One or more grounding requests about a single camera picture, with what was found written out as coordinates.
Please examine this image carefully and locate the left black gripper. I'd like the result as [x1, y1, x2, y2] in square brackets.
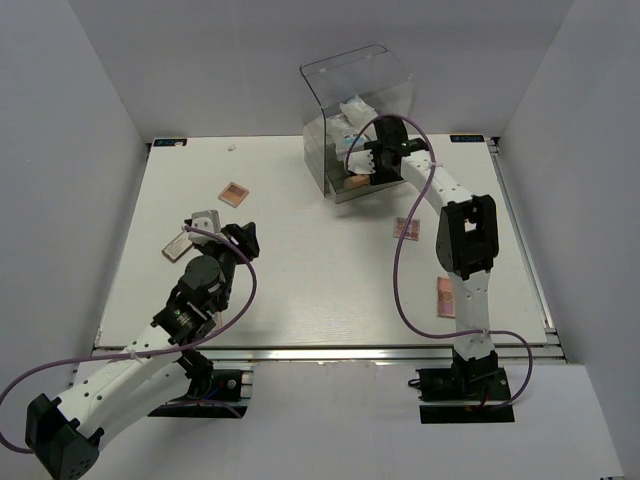
[197, 221, 259, 311]

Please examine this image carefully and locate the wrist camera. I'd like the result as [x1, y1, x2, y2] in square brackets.
[345, 150, 375, 175]
[184, 210, 221, 246]

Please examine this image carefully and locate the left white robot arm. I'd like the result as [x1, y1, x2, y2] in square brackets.
[25, 218, 260, 479]

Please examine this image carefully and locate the clear acrylic drawer organizer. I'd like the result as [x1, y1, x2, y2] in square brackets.
[299, 44, 414, 203]

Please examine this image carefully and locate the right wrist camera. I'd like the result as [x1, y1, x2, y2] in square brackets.
[345, 150, 375, 175]

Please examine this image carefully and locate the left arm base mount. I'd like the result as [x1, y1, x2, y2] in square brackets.
[148, 351, 253, 419]

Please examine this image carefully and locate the white wipes pack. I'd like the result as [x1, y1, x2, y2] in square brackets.
[339, 95, 378, 130]
[326, 114, 358, 161]

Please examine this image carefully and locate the long pink blush palette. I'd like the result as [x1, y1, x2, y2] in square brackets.
[437, 277, 455, 318]

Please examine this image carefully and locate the eyeshadow palette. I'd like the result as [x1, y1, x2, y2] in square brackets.
[393, 217, 420, 241]

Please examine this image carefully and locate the left blue table label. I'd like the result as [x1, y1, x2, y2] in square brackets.
[152, 138, 188, 148]

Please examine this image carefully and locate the foundation bottle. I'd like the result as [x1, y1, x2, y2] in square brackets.
[343, 174, 370, 189]

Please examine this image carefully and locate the square blush compact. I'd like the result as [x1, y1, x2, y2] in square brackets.
[218, 182, 249, 208]

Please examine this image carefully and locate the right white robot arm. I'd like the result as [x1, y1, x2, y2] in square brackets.
[365, 114, 499, 399]

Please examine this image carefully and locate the blue table label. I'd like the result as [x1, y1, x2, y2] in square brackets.
[152, 138, 188, 148]
[449, 134, 485, 143]

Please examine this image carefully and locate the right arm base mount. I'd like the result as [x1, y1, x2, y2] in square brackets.
[407, 368, 515, 425]

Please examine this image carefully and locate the aluminium table rail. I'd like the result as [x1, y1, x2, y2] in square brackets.
[201, 335, 566, 363]

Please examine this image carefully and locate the right blue table label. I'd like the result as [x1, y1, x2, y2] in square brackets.
[449, 134, 485, 143]

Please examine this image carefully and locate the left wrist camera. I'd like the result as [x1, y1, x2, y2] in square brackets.
[184, 210, 221, 246]

